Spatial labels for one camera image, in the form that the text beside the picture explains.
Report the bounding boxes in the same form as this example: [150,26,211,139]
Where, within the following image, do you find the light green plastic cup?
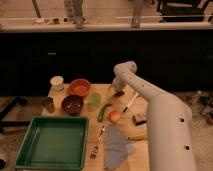
[88,92,101,110]

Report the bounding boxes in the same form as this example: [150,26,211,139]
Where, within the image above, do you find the grey blue cloth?
[104,125,135,171]

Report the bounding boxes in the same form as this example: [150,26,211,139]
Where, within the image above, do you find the green plastic tray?
[15,116,89,171]

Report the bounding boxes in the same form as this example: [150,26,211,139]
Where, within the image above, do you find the orange peach fruit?
[108,111,120,124]

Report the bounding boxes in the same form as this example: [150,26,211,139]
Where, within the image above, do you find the metal fork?
[90,126,105,159]

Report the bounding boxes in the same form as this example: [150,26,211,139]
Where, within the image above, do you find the orange bowl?
[68,79,90,97]

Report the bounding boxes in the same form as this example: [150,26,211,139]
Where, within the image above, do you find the dark maroon bowl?
[61,95,83,115]

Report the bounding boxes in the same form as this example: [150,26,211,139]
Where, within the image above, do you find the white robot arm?
[112,61,197,171]

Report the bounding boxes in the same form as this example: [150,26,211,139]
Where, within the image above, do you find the dark red grape bunch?
[113,90,125,97]

